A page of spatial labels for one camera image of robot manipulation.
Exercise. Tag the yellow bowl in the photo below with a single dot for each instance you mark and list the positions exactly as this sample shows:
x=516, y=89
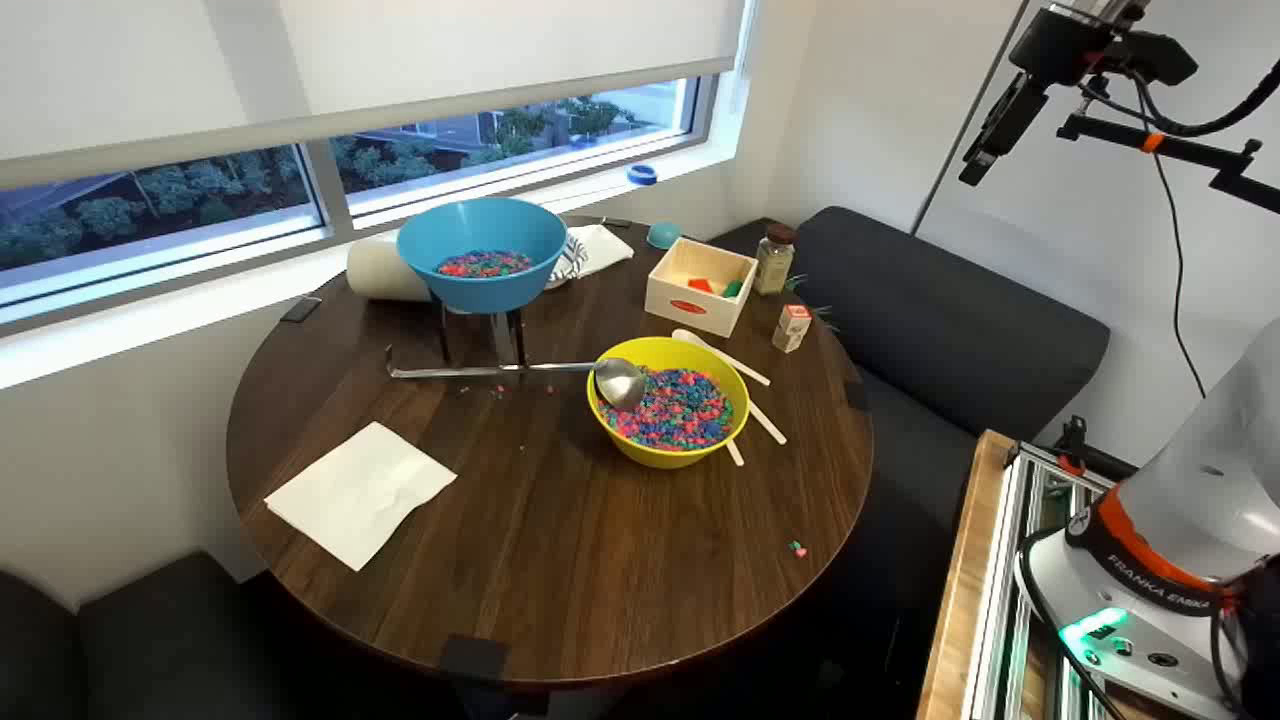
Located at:
x=665, y=454

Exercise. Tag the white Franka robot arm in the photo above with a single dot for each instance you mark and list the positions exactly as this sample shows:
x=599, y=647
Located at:
x=1201, y=467

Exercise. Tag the blue bowl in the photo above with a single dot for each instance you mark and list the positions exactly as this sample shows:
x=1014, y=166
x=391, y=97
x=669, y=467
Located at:
x=463, y=290

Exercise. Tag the metal ladle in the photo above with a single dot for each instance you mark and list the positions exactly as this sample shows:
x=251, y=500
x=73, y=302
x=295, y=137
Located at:
x=617, y=385

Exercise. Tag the multicolour beads heap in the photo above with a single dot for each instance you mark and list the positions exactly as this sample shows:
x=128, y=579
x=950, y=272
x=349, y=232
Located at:
x=480, y=266
x=674, y=408

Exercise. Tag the light wooden box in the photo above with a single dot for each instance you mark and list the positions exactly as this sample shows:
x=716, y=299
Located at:
x=693, y=315

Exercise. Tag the orange toy piece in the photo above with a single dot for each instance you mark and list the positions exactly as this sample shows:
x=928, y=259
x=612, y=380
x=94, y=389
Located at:
x=703, y=285

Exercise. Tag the light wooden stick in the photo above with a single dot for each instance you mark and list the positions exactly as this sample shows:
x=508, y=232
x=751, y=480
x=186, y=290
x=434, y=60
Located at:
x=769, y=426
x=734, y=454
x=740, y=365

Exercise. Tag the green toy piece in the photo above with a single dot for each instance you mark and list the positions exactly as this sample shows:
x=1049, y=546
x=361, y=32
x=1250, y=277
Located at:
x=734, y=285

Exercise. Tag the small labelled bottle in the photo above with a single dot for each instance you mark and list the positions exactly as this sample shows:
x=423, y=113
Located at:
x=775, y=266

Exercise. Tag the blue tape roll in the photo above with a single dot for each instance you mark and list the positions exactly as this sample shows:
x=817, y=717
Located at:
x=643, y=172

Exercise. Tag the round dark wooden table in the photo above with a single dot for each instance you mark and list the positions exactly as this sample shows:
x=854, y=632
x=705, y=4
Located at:
x=563, y=546

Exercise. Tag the black tape patch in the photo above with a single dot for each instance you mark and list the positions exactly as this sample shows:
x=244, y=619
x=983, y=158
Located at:
x=479, y=662
x=303, y=309
x=854, y=395

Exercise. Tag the single loose bead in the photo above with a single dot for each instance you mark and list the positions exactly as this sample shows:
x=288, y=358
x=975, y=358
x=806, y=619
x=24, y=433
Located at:
x=799, y=546

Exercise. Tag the white paper roll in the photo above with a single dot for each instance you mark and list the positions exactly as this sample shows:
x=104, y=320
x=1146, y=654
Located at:
x=379, y=268

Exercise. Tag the dark upholstered bench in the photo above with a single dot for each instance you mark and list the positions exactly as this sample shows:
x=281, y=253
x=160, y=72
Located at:
x=947, y=320
x=145, y=654

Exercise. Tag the white paper napkin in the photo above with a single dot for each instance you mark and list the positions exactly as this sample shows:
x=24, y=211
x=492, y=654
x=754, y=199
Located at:
x=356, y=495

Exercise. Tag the white roller blind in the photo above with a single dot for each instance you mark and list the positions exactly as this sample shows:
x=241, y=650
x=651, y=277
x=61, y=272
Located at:
x=402, y=54

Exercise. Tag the wooden workbench top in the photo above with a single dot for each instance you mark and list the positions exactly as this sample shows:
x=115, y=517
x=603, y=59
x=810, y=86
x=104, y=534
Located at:
x=952, y=600

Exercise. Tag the white window frame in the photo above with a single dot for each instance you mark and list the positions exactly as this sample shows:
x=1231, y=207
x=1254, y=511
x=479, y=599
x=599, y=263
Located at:
x=325, y=184

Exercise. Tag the aluminium frame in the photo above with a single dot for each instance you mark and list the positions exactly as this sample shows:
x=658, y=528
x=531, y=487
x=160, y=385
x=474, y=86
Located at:
x=995, y=587

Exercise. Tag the black camera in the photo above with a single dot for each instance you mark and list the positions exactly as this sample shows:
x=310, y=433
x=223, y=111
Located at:
x=1065, y=42

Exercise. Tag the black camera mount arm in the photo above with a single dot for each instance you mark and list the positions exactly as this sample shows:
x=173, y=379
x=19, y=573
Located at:
x=1201, y=158

